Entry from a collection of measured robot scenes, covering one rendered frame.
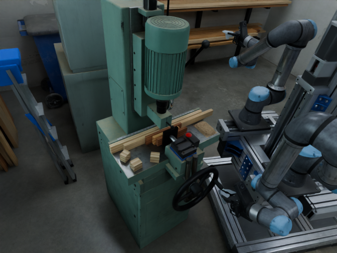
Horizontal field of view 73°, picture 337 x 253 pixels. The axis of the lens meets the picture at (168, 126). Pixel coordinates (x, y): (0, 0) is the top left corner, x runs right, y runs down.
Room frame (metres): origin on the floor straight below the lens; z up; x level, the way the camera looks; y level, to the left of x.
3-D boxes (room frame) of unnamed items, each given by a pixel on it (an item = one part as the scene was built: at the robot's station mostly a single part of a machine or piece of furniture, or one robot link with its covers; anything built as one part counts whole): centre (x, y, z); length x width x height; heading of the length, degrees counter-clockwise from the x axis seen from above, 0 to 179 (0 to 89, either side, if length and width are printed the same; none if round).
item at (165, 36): (0.93, 0.04, 1.35); 0.18 x 0.18 x 0.31
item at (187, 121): (0.99, -0.02, 0.92); 0.61 x 0.02 x 0.04; 129
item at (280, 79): (1.36, -0.67, 1.19); 0.15 x 0.12 x 0.55; 120
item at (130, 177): (0.86, -0.04, 0.87); 0.61 x 0.30 x 0.06; 129
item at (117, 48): (1.16, 0.23, 1.16); 0.22 x 0.22 x 0.72; 39
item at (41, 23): (2.47, 1.34, 0.48); 0.64 x 0.54 x 0.97; 123
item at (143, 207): (1.03, 0.12, 0.36); 0.58 x 0.45 x 0.71; 39
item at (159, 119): (0.95, 0.05, 1.03); 0.14 x 0.07 x 0.09; 39
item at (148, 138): (0.93, 0.02, 0.93); 0.23 x 0.01 x 0.05; 129
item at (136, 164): (0.70, 0.13, 0.92); 0.05 x 0.04 x 0.04; 133
